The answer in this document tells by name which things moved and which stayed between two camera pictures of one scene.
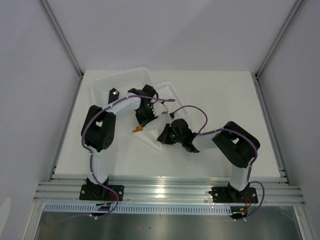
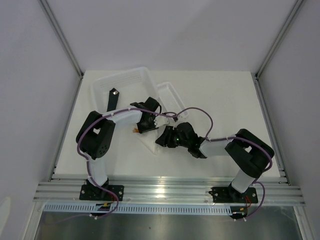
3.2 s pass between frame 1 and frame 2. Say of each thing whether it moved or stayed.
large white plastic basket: stayed
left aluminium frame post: stayed
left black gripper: moved
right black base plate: stayed
